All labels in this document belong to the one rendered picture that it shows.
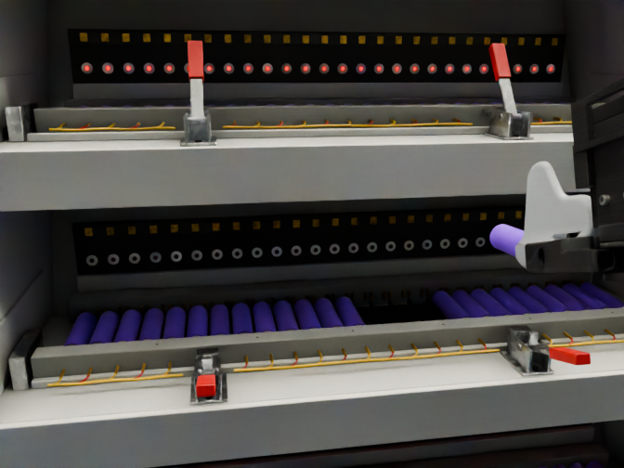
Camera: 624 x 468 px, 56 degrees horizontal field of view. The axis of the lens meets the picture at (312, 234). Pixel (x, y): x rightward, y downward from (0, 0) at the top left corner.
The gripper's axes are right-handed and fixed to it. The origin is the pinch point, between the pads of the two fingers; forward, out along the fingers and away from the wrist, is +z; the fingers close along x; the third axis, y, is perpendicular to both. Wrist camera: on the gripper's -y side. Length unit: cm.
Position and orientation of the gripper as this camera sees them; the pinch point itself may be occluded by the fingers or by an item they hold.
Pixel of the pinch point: (551, 261)
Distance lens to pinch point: 38.4
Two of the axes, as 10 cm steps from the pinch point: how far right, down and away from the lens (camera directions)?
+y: -0.5, -10.0, 0.6
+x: -9.9, 0.4, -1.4
